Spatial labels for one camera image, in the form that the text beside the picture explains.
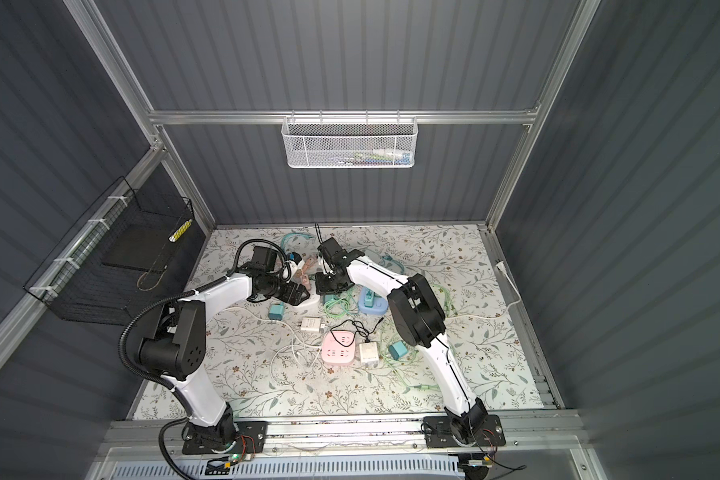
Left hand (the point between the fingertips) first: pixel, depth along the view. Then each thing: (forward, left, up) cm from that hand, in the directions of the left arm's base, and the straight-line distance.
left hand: (297, 290), depth 97 cm
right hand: (-1, -8, -1) cm, 8 cm away
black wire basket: (-6, +35, +27) cm, 44 cm away
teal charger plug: (-21, -31, -3) cm, 37 cm away
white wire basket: (+61, -19, +17) cm, 67 cm away
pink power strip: (-19, -13, -2) cm, 24 cm away
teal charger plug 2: (-6, +7, -2) cm, 9 cm away
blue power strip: (-7, -24, +1) cm, 25 cm away
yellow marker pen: (+6, +29, +23) cm, 37 cm away
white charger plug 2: (-21, -22, -3) cm, 31 cm away
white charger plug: (-11, -5, -2) cm, 12 cm away
